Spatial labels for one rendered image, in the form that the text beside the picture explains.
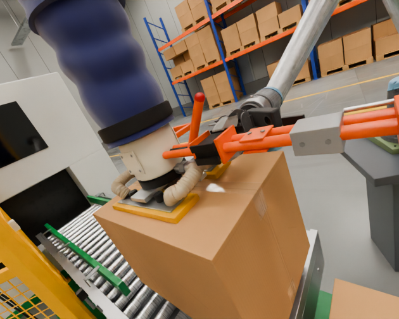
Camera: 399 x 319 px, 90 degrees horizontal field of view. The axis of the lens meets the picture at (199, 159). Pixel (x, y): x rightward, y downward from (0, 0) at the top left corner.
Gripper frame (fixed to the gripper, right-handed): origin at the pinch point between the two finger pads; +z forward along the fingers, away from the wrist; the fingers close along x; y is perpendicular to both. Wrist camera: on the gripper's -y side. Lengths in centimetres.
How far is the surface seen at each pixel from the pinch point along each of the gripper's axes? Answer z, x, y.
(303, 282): -10, -59, -5
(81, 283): 35, -61, 101
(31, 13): 11.9, 39.6, 26.9
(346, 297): -14, -66, -16
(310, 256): -21, -59, -5
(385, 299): -17, -66, -26
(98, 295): 33, -61, 81
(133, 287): 20, -66, 71
